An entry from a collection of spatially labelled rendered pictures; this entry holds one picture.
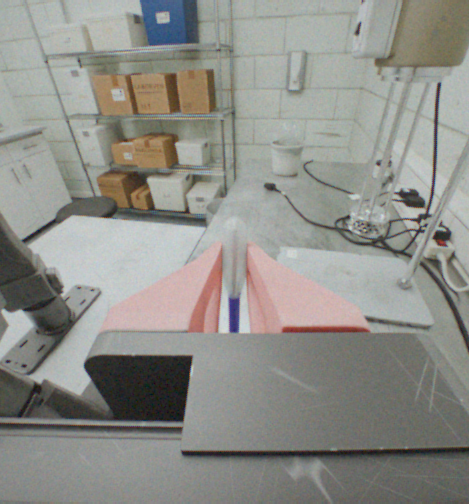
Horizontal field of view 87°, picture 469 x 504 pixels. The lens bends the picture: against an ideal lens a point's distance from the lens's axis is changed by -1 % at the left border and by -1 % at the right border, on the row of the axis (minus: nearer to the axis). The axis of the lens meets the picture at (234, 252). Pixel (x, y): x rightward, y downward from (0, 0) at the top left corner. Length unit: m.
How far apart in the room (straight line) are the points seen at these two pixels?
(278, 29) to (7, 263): 2.33
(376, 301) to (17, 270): 0.62
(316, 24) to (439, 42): 2.08
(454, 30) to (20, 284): 0.64
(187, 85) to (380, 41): 1.93
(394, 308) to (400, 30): 0.43
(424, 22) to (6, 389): 0.52
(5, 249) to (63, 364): 0.21
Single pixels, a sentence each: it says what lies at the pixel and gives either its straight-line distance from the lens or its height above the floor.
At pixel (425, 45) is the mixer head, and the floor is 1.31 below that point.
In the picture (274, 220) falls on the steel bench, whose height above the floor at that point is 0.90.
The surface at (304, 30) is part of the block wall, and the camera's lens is 2.48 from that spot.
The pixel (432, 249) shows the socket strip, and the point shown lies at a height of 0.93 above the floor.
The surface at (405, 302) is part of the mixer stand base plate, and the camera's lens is 0.61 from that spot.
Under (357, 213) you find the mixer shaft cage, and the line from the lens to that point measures 0.51.
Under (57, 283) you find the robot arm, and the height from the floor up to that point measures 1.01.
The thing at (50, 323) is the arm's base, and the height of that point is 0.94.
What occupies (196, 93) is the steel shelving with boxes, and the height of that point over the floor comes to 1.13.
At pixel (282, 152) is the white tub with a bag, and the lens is 1.11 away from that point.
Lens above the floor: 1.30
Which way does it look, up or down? 37 degrees down
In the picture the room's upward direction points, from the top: 2 degrees counter-clockwise
